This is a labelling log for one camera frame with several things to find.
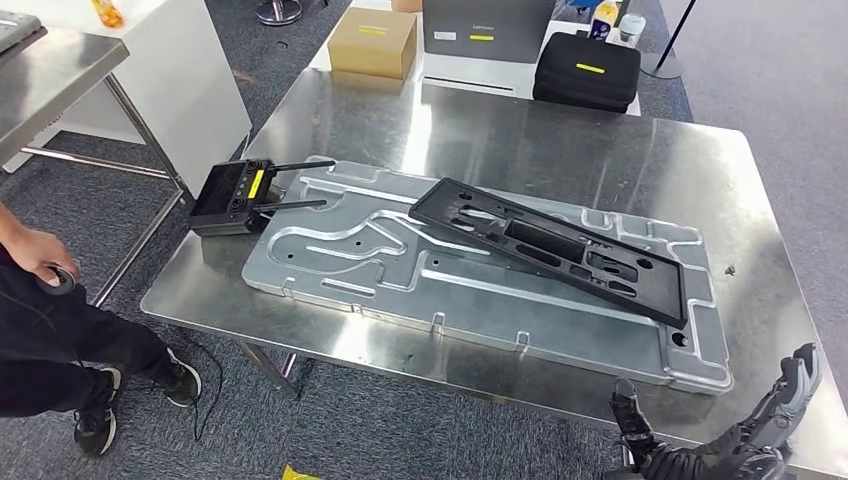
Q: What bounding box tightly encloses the yellow label bottle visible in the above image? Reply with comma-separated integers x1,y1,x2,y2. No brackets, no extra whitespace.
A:
587,0,621,42

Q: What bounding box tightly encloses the white table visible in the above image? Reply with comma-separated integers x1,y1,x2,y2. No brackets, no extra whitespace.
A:
309,0,643,118

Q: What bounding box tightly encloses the person's hand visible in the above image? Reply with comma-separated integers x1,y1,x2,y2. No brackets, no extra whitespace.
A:
0,227,81,289

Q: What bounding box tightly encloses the person's foot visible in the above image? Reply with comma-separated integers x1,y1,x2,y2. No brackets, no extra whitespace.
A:
154,347,203,409
72,366,125,459

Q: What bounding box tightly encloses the orange drink bottle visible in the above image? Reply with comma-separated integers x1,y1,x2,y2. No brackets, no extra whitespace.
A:
88,0,126,30

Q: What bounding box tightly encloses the stainless steel workbench table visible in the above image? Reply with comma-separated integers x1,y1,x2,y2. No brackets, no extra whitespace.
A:
139,66,848,480

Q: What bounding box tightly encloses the stainless steel side table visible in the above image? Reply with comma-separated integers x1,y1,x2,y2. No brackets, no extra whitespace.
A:
0,26,194,308

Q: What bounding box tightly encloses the black floor cable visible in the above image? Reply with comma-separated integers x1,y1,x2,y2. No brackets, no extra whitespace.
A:
191,337,225,444

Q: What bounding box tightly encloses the black controller with antennas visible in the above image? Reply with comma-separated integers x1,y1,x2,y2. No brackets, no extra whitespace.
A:
188,158,338,238

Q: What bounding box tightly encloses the white cabinet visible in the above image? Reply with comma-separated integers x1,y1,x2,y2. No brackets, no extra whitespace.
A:
2,0,254,197

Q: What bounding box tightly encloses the stamped silver metal plate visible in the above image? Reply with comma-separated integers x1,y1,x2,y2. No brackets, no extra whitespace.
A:
241,156,735,397

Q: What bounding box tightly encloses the small grey round roll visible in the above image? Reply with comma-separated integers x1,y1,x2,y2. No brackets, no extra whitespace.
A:
35,260,83,297

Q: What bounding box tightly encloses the grey flat device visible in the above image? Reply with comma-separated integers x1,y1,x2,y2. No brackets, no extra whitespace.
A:
0,10,43,55

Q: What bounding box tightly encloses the black floor stand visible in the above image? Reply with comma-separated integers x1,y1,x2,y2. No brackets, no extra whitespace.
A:
640,0,698,80

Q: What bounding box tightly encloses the clear lidded jar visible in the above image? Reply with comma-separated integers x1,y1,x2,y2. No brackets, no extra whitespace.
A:
618,12,648,48

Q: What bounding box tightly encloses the grey laptop box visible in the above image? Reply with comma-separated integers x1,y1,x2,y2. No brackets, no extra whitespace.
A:
421,0,557,66

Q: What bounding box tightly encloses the black zip case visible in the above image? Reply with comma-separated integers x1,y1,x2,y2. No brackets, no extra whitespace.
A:
531,31,643,115

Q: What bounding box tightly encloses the black plastic panel part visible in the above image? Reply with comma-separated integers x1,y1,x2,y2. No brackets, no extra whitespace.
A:
407,176,691,331

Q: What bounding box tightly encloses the brown cardboard box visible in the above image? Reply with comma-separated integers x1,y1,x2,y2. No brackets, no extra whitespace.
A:
326,7,419,81

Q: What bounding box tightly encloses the chrome stool base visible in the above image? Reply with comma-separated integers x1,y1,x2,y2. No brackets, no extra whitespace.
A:
254,0,305,27

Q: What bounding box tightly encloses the person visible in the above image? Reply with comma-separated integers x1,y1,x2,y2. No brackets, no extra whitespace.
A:
0,201,203,459

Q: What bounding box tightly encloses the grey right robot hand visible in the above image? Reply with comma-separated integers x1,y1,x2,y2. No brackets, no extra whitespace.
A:
606,343,823,480

